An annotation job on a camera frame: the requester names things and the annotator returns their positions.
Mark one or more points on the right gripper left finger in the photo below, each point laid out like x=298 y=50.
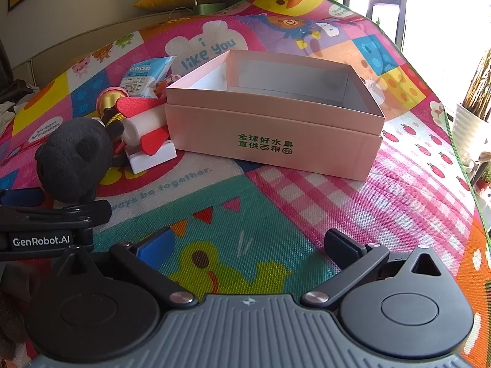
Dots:
x=138 y=264

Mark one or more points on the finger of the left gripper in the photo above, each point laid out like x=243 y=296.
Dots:
x=26 y=198
x=28 y=220

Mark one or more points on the white ribbed plant pot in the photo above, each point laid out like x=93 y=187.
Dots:
x=469 y=134

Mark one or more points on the red foam toy piece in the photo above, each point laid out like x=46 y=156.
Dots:
x=130 y=106

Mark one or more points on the blue white tissue pack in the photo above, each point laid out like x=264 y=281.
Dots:
x=141 y=78

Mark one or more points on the black plush toy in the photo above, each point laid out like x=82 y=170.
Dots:
x=75 y=158

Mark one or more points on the cream toy yogurt bottle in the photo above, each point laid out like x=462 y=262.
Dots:
x=143 y=123

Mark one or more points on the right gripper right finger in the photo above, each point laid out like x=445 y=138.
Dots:
x=358 y=265

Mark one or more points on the white grey battery charger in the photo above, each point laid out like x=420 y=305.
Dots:
x=140 y=161

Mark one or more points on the colourful cartoon play mat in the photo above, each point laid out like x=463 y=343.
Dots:
x=242 y=226

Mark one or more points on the pink cardboard box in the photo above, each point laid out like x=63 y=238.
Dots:
x=296 y=112

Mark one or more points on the bamboo plant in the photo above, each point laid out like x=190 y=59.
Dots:
x=477 y=99

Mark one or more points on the green handbag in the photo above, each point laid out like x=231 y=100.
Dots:
x=204 y=7

